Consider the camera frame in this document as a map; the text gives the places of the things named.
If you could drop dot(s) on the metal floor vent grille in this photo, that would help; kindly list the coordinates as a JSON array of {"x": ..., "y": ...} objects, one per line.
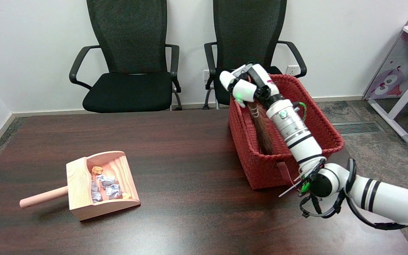
[{"x": 357, "y": 128}]

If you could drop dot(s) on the brown straw hand broom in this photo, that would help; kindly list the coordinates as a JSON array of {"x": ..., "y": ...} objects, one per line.
[{"x": 262, "y": 131}]

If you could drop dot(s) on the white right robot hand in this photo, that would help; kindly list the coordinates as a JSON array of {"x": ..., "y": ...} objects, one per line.
[{"x": 248, "y": 86}]

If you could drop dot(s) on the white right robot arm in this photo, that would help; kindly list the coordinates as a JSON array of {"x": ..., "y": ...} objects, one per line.
[{"x": 331, "y": 166}]

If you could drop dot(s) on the black mesh office chair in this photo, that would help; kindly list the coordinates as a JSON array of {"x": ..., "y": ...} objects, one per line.
[
  {"x": 250, "y": 32},
  {"x": 129, "y": 71}
]

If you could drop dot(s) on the white desk frame leg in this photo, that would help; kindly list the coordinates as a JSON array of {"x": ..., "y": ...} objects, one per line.
[{"x": 404, "y": 102}]

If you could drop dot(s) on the gold crumpled foil ball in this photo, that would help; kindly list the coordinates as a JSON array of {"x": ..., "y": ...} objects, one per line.
[{"x": 97, "y": 170}]

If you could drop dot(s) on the silver crumpled foil ball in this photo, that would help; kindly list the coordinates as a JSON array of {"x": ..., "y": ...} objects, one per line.
[
  {"x": 95, "y": 193},
  {"x": 113, "y": 191},
  {"x": 107, "y": 180}
]

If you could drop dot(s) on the white wall power outlet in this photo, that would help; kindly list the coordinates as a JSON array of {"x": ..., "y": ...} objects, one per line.
[
  {"x": 292, "y": 70},
  {"x": 206, "y": 75}
]

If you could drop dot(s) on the pink cartoon owl panel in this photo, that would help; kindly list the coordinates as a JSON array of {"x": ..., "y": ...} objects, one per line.
[{"x": 398, "y": 63}]

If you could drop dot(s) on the red woven basket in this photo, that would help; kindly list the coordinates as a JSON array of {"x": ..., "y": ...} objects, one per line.
[{"x": 260, "y": 166}]

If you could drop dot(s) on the small gold foil scrap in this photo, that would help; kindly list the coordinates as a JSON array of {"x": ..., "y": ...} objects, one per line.
[{"x": 126, "y": 196}]

